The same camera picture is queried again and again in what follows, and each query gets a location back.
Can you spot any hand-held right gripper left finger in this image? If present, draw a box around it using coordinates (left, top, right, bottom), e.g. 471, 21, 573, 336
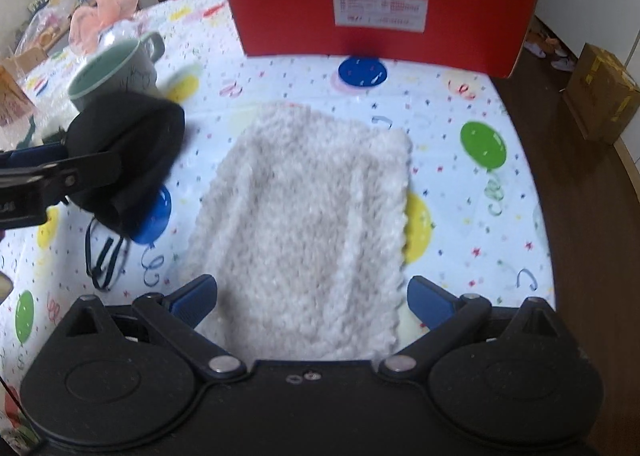
60, 274, 249, 382

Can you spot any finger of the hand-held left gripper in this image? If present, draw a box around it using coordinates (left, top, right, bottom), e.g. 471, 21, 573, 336
0, 143, 71, 163
0, 150, 123, 204

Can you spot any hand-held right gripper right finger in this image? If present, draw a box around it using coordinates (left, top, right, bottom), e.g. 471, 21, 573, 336
377, 275, 581, 382

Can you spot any black fabric mask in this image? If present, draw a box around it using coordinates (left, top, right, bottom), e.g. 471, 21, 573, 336
64, 92, 187, 293

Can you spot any white knitted cloth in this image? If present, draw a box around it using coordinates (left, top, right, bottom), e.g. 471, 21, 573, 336
185, 101, 412, 362

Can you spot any red cardboard box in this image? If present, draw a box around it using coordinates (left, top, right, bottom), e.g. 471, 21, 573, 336
220, 0, 541, 79

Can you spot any pink paper box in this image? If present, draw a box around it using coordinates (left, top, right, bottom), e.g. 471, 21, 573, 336
0, 61, 36, 127

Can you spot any green ceramic mug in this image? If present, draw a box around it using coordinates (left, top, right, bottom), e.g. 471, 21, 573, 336
67, 31, 166, 112

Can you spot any clear plastic bag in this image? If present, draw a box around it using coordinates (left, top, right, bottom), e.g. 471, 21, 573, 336
15, 0, 101, 57

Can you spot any pink mesh bath sponge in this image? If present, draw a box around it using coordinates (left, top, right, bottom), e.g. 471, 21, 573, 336
69, 0, 141, 49

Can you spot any balloon print tablecloth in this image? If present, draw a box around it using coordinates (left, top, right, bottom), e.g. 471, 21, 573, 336
0, 0, 556, 437

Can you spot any brown cardboard box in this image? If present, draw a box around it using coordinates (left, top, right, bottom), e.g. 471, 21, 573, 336
562, 42, 640, 144

